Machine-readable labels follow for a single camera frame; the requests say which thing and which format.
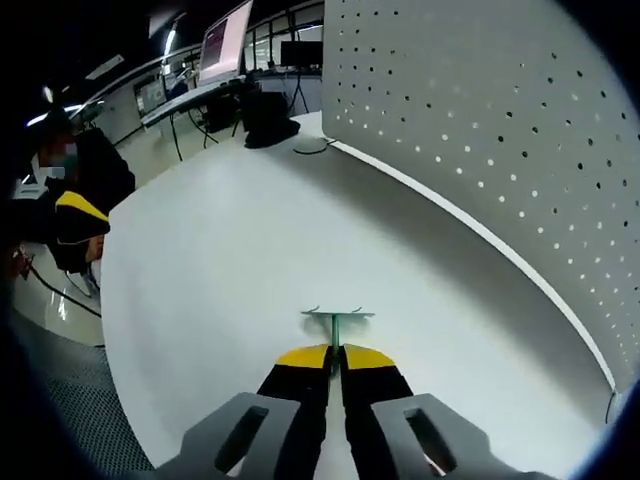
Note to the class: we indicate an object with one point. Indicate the black computer tower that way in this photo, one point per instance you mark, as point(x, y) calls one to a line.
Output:
point(223, 112)

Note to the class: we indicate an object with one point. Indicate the round white desk grommet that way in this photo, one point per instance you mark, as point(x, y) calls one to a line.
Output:
point(310, 147)

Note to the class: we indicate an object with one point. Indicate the person's left hand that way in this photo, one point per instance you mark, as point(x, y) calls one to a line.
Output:
point(95, 249)

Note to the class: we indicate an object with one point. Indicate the white laptop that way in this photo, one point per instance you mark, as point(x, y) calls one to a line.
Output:
point(225, 42)

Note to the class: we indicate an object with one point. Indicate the green hook assembly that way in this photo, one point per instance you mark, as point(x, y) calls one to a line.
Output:
point(336, 325)

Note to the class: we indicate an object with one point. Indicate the grey mesh office chair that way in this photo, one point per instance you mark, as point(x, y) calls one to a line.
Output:
point(75, 390)

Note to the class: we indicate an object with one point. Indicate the black computer mouse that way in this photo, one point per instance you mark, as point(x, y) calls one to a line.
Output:
point(272, 134)

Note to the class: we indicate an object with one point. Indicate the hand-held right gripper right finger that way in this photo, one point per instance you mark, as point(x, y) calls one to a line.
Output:
point(370, 395)

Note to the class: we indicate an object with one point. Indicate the black computer monitor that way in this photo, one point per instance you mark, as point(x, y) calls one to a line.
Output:
point(301, 54)

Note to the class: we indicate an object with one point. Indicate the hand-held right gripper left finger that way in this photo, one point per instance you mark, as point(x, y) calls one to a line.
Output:
point(295, 395)

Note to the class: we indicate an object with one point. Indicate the white perforated mounting plate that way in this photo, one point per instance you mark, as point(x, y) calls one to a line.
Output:
point(475, 125)

